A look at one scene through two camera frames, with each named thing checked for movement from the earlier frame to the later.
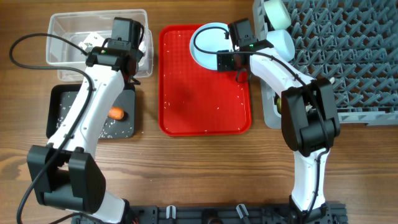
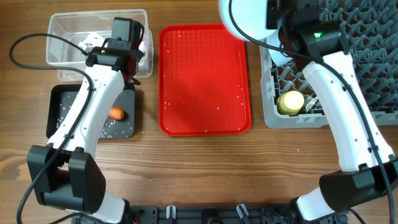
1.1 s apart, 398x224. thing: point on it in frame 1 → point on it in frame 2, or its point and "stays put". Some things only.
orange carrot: x=115 y=113 stays put
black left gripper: x=137 y=54 stays put
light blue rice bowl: x=282 y=43 stays put
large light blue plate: x=206 y=40 → x=250 y=16
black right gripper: x=225 y=62 → x=288 y=42
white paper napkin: x=96 y=40 stays put
